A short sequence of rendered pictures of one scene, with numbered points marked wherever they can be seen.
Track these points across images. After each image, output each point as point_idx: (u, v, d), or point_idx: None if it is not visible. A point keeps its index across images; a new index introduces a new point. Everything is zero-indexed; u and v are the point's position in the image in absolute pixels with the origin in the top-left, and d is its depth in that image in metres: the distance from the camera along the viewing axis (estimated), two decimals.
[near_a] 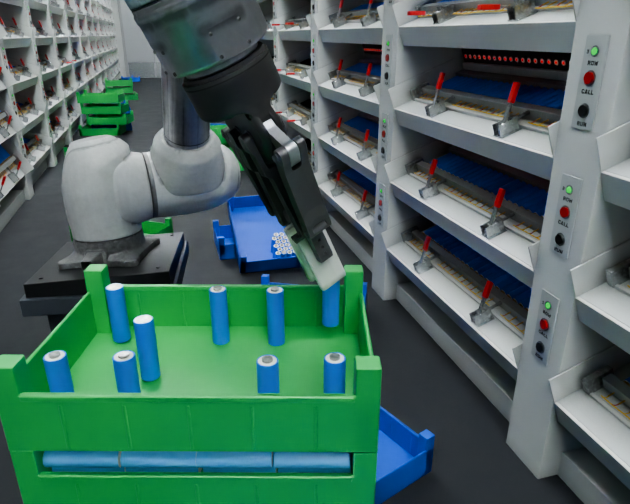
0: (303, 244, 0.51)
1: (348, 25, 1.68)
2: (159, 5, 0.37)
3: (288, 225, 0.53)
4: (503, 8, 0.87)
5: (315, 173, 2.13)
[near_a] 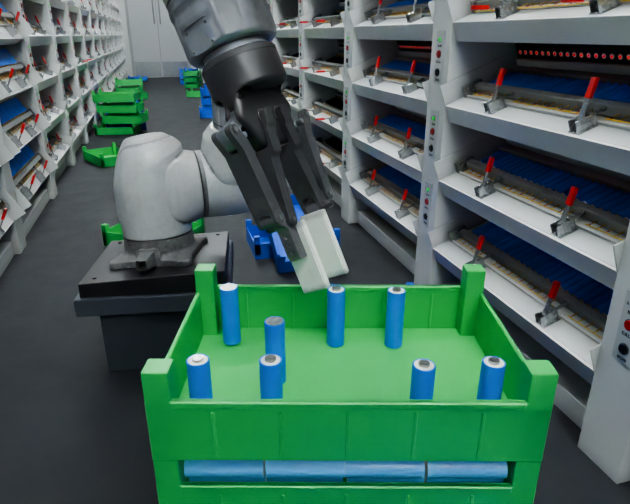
0: (283, 238, 0.52)
1: (389, 21, 1.66)
2: (168, 13, 0.50)
3: (306, 214, 0.55)
4: (586, 0, 0.85)
5: (346, 171, 2.11)
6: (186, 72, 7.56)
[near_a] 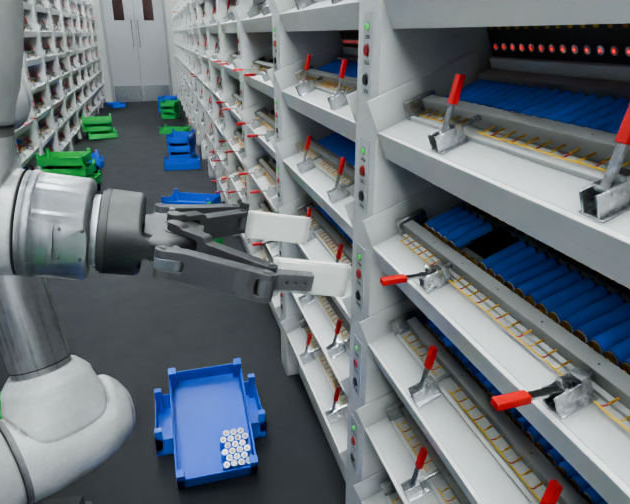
0: (281, 289, 0.46)
1: (316, 176, 1.30)
2: (18, 272, 0.44)
3: (245, 230, 0.58)
4: (537, 394, 0.49)
5: (284, 317, 1.75)
6: (163, 102, 7.20)
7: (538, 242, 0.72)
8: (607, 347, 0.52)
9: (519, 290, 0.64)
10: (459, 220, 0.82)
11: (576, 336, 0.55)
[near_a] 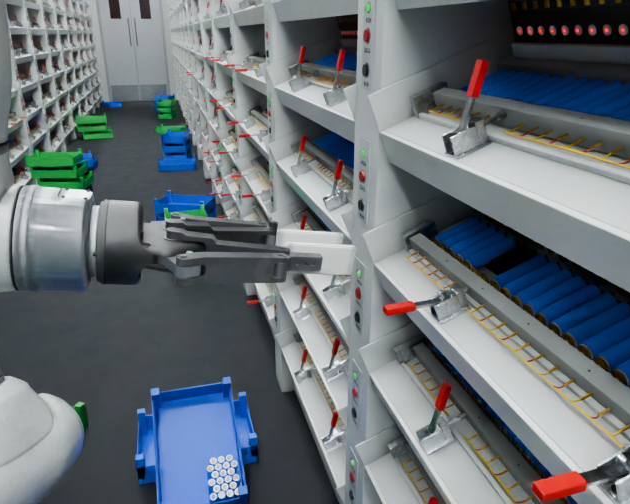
0: (286, 232, 0.55)
1: (311, 180, 1.18)
2: None
3: (285, 249, 0.50)
4: (592, 475, 0.38)
5: (278, 330, 1.63)
6: (159, 102, 7.08)
7: (573, 263, 0.60)
8: None
9: (555, 325, 0.52)
10: (476, 235, 0.71)
11: None
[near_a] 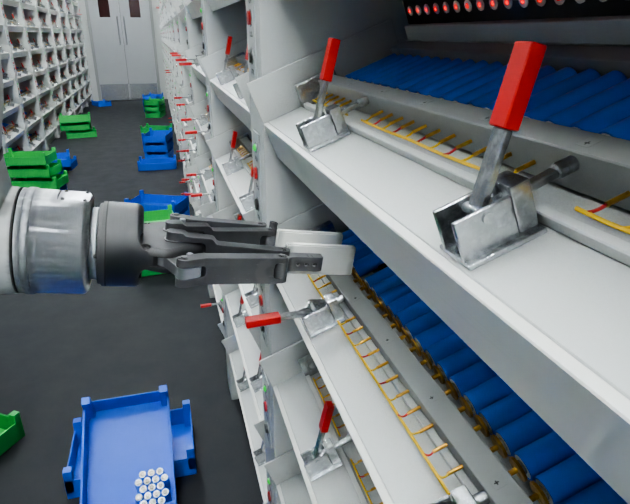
0: (286, 232, 0.55)
1: (240, 178, 1.12)
2: None
3: (286, 250, 0.50)
4: None
5: (226, 335, 1.57)
6: (147, 101, 7.02)
7: None
8: (517, 447, 0.34)
9: (417, 341, 0.46)
10: None
11: (477, 423, 0.37)
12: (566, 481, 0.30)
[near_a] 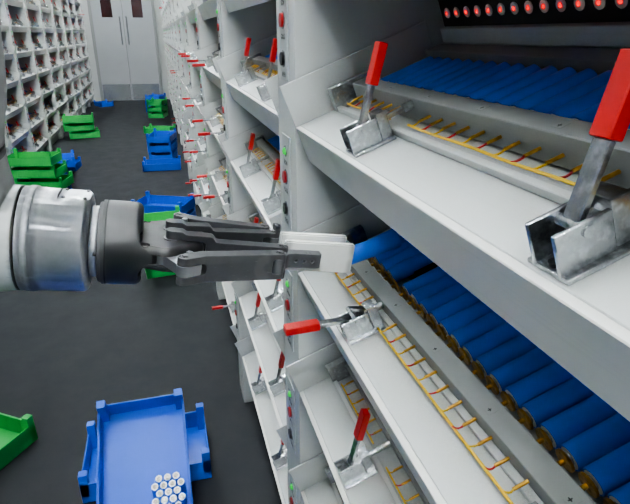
0: (289, 234, 0.54)
1: (258, 180, 1.11)
2: None
3: (284, 246, 0.51)
4: None
5: (239, 338, 1.56)
6: (149, 101, 7.01)
7: None
8: (585, 462, 0.33)
9: (466, 350, 0.45)
10: (403, 242, 0.63)
11: (539, 436, 0.36)
12: None
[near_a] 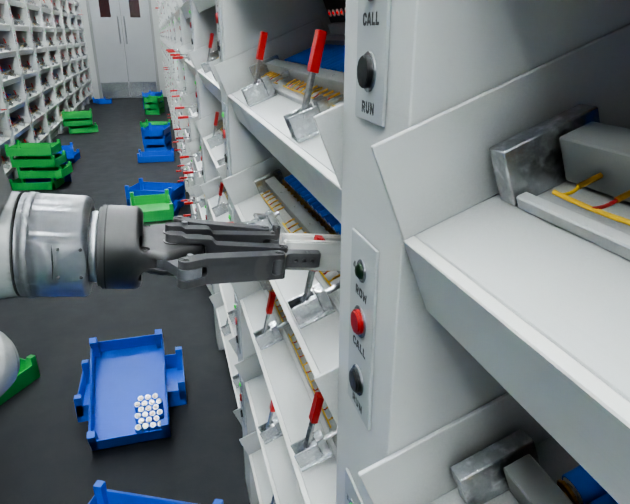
0: (293, 267, 0.52)
1: (221, 150, 1.36)
2: (22, 294, 0.44)
3: None
4: (307, 278, 0.55)
5: (213, 293, 1.81)
6: (146, 98, 7.26)
7: None
8: None
9: (329, 224, 0.70)
10: None
11: None
12: None
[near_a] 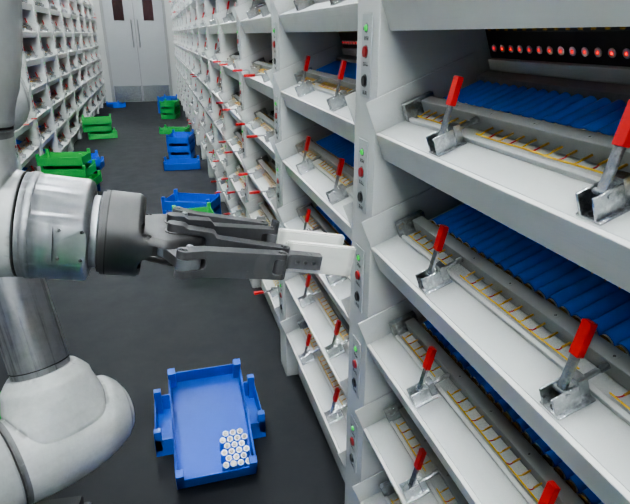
0: (293, 269, 0.51)
1: (315, 177, 1.30)
2: (18, 273, 0.44)
3: None
4: (566, 364, 0.49)
5: (283, 318, 1.75)
6: (162, 102, 7.20)
7: (536, 243, 0.72)
8: (618, 341, 0.53)
9: (529, 285, 0.64)
10: (467, 217, 0.83)
11: None
12: None
